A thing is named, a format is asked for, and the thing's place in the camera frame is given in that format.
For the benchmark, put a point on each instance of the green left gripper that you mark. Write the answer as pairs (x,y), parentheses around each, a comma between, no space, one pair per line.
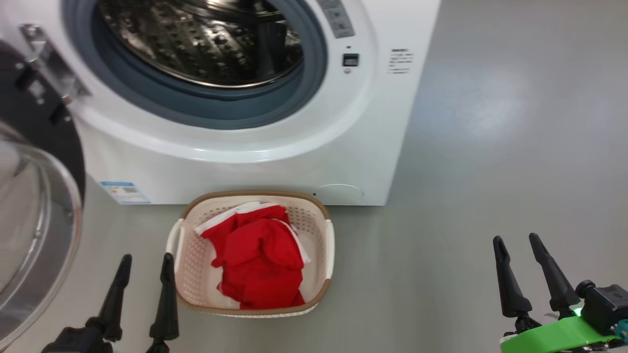
(157,347)

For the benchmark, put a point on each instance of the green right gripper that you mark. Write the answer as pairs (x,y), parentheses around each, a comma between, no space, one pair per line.
(554,338)

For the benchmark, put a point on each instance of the red and white garment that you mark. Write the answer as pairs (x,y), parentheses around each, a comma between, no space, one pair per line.
(260,260)

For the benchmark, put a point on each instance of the black round washer door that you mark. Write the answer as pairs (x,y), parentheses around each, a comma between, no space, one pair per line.
(29,220)

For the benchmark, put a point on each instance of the cream laundry basket brown rim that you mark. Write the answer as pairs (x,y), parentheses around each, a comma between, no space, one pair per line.
(196,274)

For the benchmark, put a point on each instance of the white washing machine body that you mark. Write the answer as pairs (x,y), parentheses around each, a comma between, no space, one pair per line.
(245,166)

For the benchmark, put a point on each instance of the metal door hinge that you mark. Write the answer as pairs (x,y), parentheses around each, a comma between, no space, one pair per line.
(54,63)

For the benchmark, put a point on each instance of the stainless steel washer drum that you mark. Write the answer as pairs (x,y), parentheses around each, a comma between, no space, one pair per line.
(196,44)

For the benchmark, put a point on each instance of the blue energy label sticker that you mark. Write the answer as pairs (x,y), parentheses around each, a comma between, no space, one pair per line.
(125,192)

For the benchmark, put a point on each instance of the round white filter cover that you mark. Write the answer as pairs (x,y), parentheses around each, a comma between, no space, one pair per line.
(338,194)

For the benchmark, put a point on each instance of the printed text warning label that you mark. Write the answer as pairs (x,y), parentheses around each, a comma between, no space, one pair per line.
(400,60)

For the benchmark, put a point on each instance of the grey strip sticker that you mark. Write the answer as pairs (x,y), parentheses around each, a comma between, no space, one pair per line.
(336,17)

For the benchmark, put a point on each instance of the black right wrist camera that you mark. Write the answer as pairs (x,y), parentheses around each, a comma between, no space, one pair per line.
(606,306)

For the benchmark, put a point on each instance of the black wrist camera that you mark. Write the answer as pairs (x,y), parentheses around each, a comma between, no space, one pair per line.
(606,306)
(73,340)

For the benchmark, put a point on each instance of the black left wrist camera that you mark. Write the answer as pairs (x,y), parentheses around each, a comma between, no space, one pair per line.
(73,340)

